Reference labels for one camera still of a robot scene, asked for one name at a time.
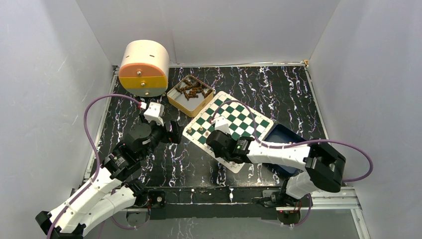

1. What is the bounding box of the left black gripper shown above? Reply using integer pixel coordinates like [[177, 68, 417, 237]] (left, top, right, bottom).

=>
[[139, 112, 184, 161]]

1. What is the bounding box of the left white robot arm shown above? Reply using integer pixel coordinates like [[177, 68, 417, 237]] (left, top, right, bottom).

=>
[[35, 120, 184, 239]]

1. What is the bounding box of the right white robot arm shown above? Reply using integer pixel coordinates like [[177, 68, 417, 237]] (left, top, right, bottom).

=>
[[206, 130, 346, 207]]

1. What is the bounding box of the green white chess board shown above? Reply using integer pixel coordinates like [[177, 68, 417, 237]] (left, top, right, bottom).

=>
[[183, 92, 274, 173]]

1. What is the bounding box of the pile of dark chess pieces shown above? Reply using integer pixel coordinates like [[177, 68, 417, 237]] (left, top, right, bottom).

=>
[[176, 80, 213, 100]]

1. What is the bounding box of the tan square tin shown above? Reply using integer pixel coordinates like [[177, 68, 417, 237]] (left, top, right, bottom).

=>
[[167, 75, 214, 118]]

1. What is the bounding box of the dark blue tray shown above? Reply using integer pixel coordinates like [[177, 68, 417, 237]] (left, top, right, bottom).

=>
[[263, 124, 306, 177]]

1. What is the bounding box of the cream round drawer box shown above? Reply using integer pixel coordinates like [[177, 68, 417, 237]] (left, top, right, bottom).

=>
[[118, 40, 170, 97]]

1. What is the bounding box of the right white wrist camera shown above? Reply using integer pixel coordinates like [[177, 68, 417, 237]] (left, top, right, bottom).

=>
[[213, 117, 230, 135]]

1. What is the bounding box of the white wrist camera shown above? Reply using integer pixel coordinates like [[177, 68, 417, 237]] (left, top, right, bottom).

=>
[[143, 102, 164, 126], [213, 117, 230, 135]]

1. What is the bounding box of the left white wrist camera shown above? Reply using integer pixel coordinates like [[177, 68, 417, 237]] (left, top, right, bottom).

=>
[[143, 102, 164, 126]]

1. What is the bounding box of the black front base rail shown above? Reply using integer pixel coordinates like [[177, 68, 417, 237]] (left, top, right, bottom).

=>
[[148, 186, 284, 220]]

